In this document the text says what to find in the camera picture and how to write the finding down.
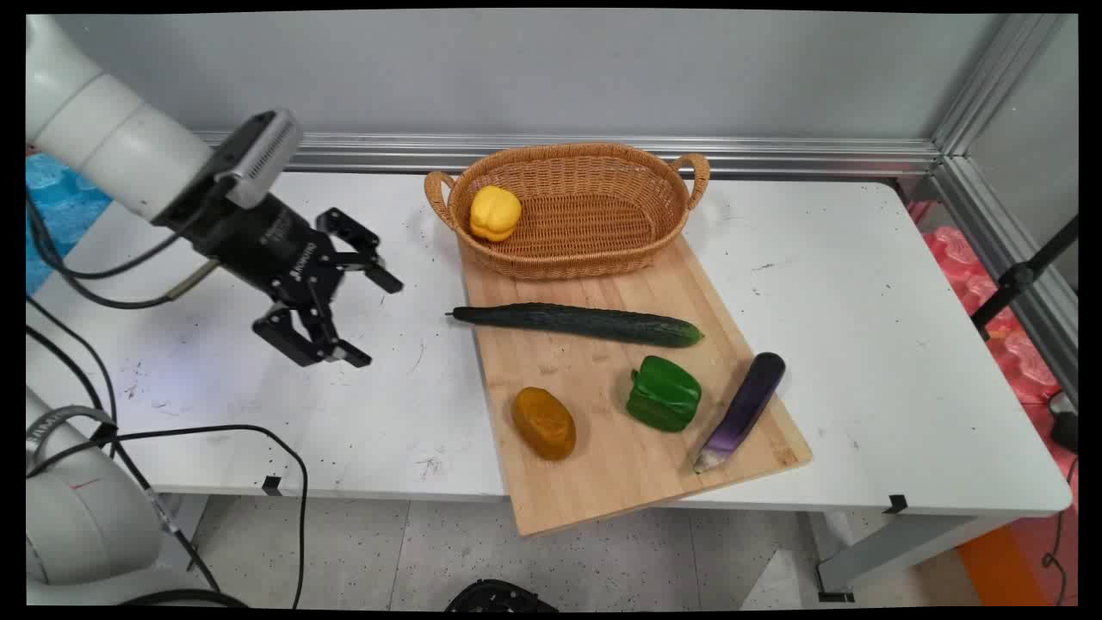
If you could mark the grey table leg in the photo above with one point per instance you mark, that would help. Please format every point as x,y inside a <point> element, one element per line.
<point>895,547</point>

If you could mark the red foam mat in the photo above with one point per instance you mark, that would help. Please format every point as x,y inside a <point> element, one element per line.
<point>1012,353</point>

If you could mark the woven wicker basket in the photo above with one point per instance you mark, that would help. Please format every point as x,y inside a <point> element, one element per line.
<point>594,228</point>

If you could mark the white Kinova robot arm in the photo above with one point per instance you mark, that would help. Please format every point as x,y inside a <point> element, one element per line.
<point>95,129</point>

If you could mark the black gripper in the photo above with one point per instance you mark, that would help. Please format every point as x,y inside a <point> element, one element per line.
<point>267,245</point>

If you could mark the dark green cucumber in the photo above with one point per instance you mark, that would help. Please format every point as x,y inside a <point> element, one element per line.
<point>585,324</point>

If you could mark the yellow bell pepper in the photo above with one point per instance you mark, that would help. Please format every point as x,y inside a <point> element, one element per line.
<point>495,213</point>

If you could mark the black floor device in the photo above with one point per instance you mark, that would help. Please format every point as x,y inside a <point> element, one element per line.
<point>1066,422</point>

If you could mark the blue foam mat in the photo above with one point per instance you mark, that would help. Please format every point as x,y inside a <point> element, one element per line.
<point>60,202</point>

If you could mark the purple eggplant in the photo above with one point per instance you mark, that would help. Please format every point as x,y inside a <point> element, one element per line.
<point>745,409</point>

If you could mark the black round object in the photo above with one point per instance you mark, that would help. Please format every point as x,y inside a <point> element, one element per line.
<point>499,597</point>

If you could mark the long aluminium frame rail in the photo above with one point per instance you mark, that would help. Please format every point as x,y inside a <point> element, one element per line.
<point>603,153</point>

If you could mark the wooden cutting board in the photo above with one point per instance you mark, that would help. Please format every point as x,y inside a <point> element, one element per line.
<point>594,465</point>

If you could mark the slanted aluminium frame rail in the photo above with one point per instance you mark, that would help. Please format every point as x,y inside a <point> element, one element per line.
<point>990,164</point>

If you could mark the orange brown potato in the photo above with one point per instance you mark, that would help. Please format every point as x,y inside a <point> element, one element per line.
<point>543,423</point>

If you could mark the green bell pepper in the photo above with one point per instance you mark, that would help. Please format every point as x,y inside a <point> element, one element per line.
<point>663,393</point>

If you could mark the black tripod pole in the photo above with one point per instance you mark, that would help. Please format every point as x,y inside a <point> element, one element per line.
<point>1020,275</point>

